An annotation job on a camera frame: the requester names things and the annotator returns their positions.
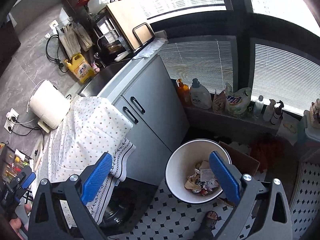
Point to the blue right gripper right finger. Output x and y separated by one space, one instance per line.
228 177

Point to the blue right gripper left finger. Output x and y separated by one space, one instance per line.
93 177

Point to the white round trash bin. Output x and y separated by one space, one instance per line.
185 162

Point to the grey kitchen cabinet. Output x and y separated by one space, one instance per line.
144 93

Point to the person's left hand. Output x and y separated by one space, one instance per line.
17 223

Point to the spice jar rack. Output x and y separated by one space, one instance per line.
12 162

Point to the crumpled brown paper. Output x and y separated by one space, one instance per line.
191 185

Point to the floral white tablecloth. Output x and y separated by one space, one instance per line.
92 127

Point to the detergent refill pouch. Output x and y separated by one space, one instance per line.
237 102

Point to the white detergent jug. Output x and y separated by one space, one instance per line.
200 96

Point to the cream air fryer appliance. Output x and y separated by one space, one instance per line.
49 105

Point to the orange bottle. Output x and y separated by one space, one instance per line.
183 93

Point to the stainless steel sink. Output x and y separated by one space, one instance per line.
95 85

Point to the small pink bottle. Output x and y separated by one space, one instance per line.
95 68

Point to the yellow dish soap bottle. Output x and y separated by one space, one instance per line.
79 66

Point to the black dish rack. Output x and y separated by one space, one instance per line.
109 38

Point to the hanging paper bags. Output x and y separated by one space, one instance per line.
74 39

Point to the wooden cutting board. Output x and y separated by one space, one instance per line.
132 23

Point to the white wall power socket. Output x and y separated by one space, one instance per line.
11 118

